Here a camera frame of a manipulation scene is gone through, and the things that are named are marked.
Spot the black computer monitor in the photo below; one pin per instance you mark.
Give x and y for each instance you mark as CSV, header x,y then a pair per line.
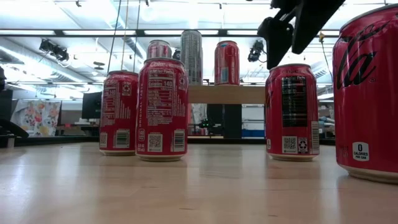
x,y
91,105

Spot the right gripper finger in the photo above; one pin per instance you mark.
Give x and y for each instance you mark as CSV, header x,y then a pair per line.
x,y
314,18
276,40

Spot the floral patterned cloth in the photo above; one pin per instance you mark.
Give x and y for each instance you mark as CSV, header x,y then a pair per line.
x,y
35,116

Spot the red Coca-Cola Zero can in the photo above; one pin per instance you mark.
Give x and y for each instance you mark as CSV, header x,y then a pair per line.
x,y
367,102
292,112

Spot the wooden shelf with black legs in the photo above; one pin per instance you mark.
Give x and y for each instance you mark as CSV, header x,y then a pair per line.
x,y
227,95

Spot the black cabinet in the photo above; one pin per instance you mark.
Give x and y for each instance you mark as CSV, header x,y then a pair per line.
x,y
231,119

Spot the orange-red Fanta can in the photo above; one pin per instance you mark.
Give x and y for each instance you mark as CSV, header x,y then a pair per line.
x,y
227,62

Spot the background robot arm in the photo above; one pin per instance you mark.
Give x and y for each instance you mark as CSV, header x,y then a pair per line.
x,y
205,124

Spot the tall grey black-lidded can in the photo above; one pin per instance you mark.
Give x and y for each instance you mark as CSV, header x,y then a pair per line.
x,y
191,56

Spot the black overhead rig beam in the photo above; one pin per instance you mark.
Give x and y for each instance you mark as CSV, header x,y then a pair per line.
x,y
93,32

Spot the black chair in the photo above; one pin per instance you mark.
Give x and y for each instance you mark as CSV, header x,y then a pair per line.
x,y
12,128

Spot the black ceiling-mounted device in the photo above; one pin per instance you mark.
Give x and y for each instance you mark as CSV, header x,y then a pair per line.
x,y
53,49
256,51

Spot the blue storage bin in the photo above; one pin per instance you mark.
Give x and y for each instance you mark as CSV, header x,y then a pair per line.
x,y
253,133

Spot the black metal table frame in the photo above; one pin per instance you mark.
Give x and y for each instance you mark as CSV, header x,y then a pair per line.
x,y
62,140

